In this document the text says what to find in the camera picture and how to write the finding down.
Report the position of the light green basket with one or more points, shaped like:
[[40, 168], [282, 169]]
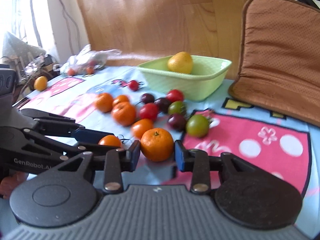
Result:
[[206, 77]]

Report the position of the orange tomato behind mandarins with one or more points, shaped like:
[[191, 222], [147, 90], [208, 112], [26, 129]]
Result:
[[120, 99]]

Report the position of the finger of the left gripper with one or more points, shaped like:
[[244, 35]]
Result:
[[75, 152], [60, 126]]

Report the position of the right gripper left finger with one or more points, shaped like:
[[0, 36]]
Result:
[[71, 190]]

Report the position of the yellow lemon at table edge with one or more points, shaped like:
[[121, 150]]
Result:
[[40, 84]]

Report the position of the red tomato centre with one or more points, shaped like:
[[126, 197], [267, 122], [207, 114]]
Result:
[[149, 111]]

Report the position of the dark purple tomato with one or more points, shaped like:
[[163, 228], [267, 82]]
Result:
[[162, 104], [147, 98], [177, 122]]

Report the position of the red cherry tomato far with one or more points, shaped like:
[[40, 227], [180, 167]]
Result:
[[133, 85]]

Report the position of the wooden board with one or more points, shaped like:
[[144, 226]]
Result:
[[145, 30]]

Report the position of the orange tomato front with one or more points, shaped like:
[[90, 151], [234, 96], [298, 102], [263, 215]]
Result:
[[140, 127]]

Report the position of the dark purple tomato middle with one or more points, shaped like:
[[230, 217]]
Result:
[[162, 104]]

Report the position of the large mandarin orange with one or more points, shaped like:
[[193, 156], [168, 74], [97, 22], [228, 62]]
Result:
[[157, 144]]

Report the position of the red tomato near basket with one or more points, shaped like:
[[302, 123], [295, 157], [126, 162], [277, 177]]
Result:
[[175, 95]]

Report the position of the yellow lemon in basket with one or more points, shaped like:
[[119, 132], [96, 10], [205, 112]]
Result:
[[181, 62]]

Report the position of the cluttered side table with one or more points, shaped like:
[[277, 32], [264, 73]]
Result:
[[29, 62]]

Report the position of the dark purple tomato front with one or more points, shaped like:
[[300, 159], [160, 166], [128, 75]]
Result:
[[177, 122]]

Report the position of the small orange tomato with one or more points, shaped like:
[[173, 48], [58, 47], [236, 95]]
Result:
[[110, 140]]

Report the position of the dark purple tomato left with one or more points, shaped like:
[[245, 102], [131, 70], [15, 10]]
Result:
[[147, 98]]

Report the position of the small green tomato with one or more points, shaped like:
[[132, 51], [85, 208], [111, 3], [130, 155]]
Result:
[[178, 107]]

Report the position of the mandarin orange far left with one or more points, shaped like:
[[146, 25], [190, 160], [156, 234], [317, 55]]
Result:
[[104, 102]]

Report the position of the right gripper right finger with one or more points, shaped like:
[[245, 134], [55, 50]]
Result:
[[243, 192]]

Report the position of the mandarin orange middle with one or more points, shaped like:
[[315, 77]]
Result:
[[124, 114]]

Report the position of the left hand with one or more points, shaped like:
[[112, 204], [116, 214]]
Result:
[[9, 183]]

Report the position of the cartoon pig tablecloth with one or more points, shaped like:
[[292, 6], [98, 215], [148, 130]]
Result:
[[156, 202]]

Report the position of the clear plastic bag of fruit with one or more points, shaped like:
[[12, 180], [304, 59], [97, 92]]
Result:
[[87, 61]]

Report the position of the brown seat cushion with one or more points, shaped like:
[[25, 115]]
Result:
[[279, 58]]

